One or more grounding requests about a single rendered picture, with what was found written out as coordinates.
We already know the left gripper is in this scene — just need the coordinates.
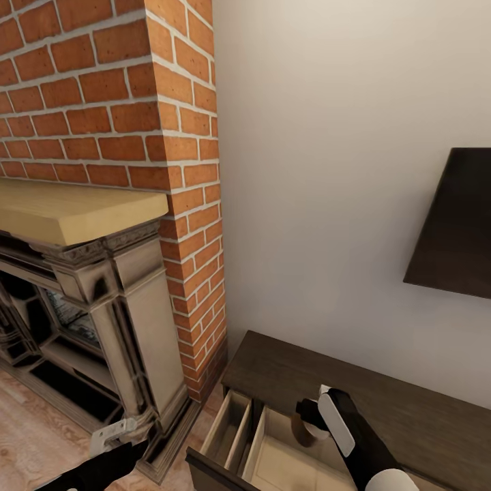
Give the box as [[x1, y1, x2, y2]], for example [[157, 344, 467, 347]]
[[79, 440, 149, 491]]

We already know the pillar candle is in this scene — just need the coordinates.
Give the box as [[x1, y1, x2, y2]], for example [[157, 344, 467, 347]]
[[291, 411, 330, 448]]

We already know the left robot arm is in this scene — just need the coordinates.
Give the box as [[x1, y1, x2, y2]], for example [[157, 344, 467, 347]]
[[31, 418, 149, 491]]

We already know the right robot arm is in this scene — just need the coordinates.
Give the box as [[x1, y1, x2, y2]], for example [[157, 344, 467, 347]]
[[296, 384, 419, 491]]

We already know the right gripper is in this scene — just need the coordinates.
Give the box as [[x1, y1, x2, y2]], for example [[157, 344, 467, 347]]
[[296, 398, 329, 432]]

